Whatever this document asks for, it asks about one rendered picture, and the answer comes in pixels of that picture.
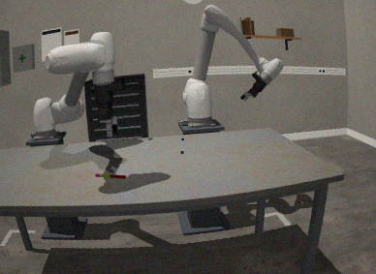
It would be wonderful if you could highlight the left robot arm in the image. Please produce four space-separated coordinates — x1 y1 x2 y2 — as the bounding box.
180 5 284 129

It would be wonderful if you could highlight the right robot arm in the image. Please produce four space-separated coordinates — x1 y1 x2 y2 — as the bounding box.
30 32 115 141

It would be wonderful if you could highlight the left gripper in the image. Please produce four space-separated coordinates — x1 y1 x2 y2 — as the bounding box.
240 72 272 101

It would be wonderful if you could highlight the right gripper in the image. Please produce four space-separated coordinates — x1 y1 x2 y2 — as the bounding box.
92 69 126 137

